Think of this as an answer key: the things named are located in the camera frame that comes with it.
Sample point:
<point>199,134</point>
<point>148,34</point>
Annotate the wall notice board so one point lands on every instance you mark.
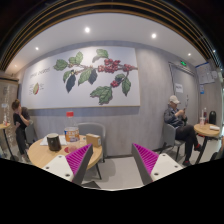
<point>204,73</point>

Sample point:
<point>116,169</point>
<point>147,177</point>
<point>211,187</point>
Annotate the seated woman in black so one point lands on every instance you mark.
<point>21,120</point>

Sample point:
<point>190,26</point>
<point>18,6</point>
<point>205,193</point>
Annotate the small cardboard box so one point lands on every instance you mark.
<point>93,139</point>

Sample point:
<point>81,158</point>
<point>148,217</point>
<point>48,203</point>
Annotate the grey chair behind table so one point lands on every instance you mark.
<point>94,128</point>

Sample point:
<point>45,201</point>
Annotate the grey chair under man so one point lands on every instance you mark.
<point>169,134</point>

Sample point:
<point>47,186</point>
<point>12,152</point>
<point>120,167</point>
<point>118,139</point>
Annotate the green exit sign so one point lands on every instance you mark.
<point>183,63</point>

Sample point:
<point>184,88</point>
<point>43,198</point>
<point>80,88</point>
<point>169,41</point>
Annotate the round wooden table right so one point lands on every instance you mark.
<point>207,131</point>

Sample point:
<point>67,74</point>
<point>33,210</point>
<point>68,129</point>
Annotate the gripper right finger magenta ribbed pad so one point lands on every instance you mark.
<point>153,166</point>

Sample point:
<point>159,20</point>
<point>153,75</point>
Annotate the coffee plant wall mural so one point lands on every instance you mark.
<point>86,77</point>

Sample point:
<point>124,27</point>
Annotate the seated man in white cap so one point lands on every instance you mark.
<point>184,131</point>

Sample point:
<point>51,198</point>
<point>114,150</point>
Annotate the black thermos flask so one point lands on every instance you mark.
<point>212,117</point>

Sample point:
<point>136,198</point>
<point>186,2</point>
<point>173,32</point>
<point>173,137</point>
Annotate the white papers on table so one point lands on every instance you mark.
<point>62,139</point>

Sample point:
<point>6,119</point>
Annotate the pink cup on table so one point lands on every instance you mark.
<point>72,147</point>

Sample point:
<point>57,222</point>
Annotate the clear water bottle, red cap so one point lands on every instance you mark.
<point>71,129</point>

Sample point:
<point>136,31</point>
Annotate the dark cylindrical mug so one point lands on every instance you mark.
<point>53,142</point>

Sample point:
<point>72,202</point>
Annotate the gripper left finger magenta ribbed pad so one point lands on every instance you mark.
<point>71,167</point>

